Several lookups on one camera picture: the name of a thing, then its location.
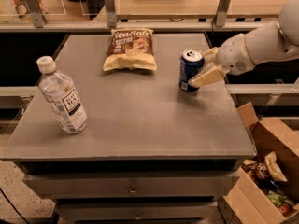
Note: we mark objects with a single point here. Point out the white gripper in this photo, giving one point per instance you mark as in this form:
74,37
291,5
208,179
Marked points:
232,56

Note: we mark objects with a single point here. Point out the blue pepsi can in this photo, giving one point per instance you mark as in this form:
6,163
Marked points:
191,63

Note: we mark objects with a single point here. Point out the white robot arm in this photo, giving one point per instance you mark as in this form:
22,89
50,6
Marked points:
276,41

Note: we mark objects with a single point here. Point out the brown sea salt chip bag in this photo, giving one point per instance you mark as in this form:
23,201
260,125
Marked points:
130,48

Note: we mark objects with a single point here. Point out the brown snack bag in box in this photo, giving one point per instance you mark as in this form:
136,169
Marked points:
255,170

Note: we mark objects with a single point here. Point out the cream snack bag in box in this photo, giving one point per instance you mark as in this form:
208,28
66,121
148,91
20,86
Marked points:
271,163

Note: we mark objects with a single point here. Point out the green snack bag in box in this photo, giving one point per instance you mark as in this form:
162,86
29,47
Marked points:
275,198

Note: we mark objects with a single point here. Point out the grey drawer cabinet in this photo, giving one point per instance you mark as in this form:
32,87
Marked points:
138,121

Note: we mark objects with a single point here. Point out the cardboard box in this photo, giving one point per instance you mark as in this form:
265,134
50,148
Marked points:
267,191

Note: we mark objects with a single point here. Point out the upper grey drawer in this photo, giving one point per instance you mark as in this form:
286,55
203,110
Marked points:
122,185

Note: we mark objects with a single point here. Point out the grey drawer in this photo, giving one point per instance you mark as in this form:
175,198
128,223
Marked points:
135,211
122,185

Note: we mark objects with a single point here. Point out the clear tea bottle white cap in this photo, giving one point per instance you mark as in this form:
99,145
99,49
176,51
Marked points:
61,95

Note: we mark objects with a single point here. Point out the lower grey drawer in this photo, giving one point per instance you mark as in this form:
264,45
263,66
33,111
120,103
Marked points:
135,211

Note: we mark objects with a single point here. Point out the right metal bracket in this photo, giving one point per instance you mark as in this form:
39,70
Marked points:
221,13

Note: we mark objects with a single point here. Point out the metal bracket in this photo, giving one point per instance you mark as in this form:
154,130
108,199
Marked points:
35,11
111,13
221,13

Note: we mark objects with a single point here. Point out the middle metal bracket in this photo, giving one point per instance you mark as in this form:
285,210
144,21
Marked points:
111,13

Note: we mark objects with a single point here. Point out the left metal bracket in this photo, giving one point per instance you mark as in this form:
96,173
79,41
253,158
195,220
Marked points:
35,11

